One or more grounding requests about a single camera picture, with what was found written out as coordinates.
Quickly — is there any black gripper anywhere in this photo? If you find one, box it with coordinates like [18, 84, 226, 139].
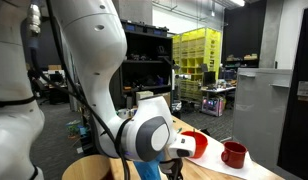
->
[159, 158, 183, 180]

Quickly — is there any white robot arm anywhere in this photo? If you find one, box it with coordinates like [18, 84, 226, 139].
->
[0, 0, 195, 180]

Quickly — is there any red plastic bowl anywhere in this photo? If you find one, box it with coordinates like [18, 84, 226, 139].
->
[182, 131, 208, 159]

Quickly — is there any white paper sheet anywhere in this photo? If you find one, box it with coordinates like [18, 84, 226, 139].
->
[190, 138, 267, 180]

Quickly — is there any red ceramic mug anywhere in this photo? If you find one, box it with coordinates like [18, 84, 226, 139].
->
[221, 141, 247, 169]

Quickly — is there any white mug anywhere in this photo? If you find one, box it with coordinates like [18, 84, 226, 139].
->
[117, 109, 130, 119]

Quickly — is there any white storage box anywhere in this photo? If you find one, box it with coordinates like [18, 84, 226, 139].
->
[136, 91, 154, 101]

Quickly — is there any round wooden stool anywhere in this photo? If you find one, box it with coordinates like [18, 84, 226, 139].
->
[61, 155, 113, 180]

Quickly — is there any black shelving unit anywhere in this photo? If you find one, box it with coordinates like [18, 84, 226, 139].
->
[120, 20, 173, 105]

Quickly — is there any grey metal cabinet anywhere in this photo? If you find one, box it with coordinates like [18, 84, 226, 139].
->
[232, 68, 292, 174]

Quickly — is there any yellow storage bin rack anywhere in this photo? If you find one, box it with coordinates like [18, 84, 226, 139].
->
[172, 28, 222, 101]

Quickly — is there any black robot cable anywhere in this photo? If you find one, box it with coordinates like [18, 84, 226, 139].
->
[27, 0, 132, 180]

